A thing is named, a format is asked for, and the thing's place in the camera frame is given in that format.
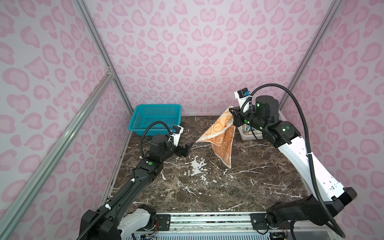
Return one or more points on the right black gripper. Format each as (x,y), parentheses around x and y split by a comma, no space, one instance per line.
(237,114)

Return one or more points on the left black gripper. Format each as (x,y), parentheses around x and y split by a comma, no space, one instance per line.
(186,150)

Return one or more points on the orange bunny towel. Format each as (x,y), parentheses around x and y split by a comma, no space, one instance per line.
(221,135)

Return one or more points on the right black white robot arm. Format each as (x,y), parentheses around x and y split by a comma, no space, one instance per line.
(328,196)

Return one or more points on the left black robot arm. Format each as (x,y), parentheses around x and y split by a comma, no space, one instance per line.
(129,192)

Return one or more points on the white plastic basket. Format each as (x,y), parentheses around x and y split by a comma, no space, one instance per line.
(249,135)

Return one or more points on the teal plastic basket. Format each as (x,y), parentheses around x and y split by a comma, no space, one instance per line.
(144,115)

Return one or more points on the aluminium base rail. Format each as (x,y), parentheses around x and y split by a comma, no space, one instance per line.
(229,226)

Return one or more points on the right corner aluminium post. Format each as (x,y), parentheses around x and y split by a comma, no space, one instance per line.
(331,14)

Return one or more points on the corner aluminium post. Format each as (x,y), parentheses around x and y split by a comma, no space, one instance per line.
(91,27)
(331,14)

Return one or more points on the left corner aluminium post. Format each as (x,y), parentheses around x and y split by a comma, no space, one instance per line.
(91,27)

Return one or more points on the diagonal aluminium frame bar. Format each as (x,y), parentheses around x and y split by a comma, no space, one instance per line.
(21,204)

